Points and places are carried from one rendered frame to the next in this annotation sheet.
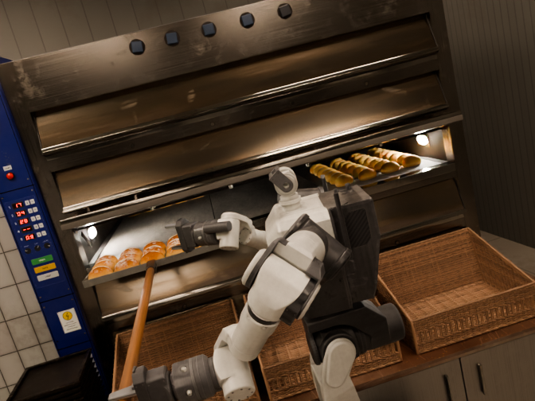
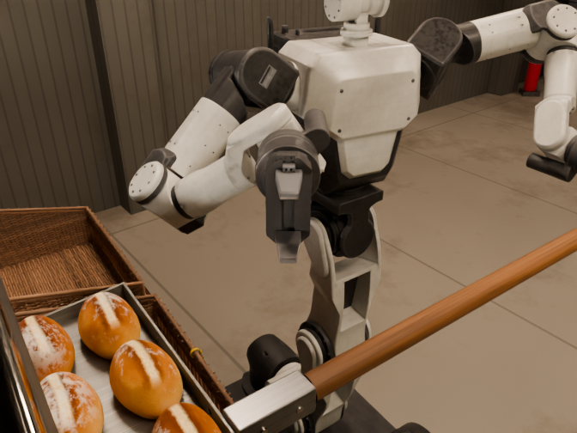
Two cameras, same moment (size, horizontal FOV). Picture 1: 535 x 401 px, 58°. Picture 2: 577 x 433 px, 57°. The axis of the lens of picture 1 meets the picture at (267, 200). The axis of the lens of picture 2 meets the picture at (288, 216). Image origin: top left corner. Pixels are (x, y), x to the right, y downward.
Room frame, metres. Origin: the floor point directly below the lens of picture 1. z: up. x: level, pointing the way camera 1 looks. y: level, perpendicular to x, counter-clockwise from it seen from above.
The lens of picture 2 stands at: (1.96, 0.82, 1.62)
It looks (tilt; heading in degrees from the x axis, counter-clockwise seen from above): 29 degrees down; 241
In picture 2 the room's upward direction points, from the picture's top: straight up
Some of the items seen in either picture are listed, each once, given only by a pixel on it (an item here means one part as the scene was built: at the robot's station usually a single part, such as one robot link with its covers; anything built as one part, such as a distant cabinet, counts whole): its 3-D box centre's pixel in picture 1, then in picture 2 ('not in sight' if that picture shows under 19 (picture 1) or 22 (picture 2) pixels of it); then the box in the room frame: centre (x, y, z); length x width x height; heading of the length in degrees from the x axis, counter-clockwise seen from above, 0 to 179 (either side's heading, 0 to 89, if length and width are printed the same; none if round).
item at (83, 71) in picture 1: (231, 36); not in sight; (2.23, -0.03, 2.00); 1.80 x 0.08 x 0.21; 96
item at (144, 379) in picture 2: (177, 250); (144, 372); (1.90, 0.40, 1.21); 0.10 x 0.07 x 0.06; 99
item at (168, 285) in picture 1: (285, 245); not in sight; (2.20, -0.03, 1.02); 1.79 x 0.11 x 0.19; 96
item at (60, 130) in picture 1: (243, 80); not in sight; (2.20, -0.03, 1.80); 1.79 x 0.11 x 0.19; 96
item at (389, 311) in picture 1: (352, 325); (322, 204); (1.33, -0.15, 1.00); 0.28 x 0.13 x 0.18; 96
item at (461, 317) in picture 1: (445, 284); (34, 266); (2.00, -0.68, 0.72); 0.56 x 0.49 x 0.28; 96
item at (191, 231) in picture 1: (196, 234); (289, 182); (1.66, 0.27, 1.32); 0.12 x 0.10 x 0.13; 62
